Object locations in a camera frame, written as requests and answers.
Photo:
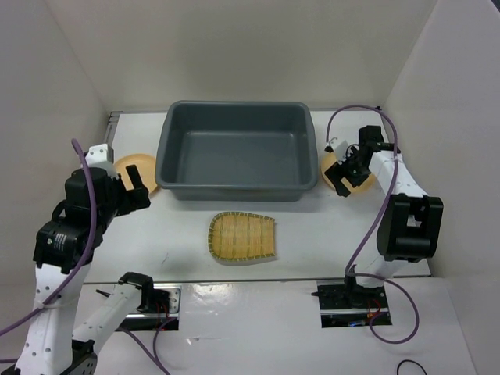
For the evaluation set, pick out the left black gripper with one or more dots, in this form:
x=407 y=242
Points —
x=135 y=198

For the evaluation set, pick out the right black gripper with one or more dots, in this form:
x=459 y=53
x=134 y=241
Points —
x=337 y=172

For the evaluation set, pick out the tan plate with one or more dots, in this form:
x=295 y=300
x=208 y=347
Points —
x=146 y=167
x=328 y=160

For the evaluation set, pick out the woven bamboo tray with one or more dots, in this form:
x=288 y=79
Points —
x=237 y=237

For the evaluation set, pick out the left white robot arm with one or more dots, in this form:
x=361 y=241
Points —
x=63 y=254

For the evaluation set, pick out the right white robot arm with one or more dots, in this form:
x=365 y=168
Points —
x=409 y=224

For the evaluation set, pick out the grey plastic bin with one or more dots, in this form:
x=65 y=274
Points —
x=237 y=151

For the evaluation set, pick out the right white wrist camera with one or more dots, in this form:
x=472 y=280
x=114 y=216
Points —
x=339 y=148

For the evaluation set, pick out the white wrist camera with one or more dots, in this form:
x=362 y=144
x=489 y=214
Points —
x=339 y=148
x=102 y=156

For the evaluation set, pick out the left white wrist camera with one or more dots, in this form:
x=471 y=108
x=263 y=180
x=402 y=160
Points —
x=102 y=156

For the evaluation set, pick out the aluminium table rail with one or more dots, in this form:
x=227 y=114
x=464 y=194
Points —
x=111 y=127

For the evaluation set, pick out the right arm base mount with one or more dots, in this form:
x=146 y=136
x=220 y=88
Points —
x=351 y=306

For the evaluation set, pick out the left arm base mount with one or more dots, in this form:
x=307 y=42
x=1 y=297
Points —
x=163 y=313

